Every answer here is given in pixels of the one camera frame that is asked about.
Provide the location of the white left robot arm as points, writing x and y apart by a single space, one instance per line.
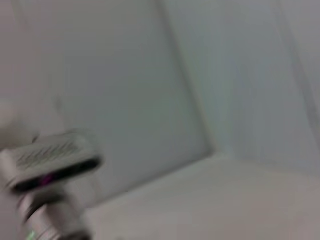
55 215

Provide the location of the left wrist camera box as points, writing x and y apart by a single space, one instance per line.
50 160

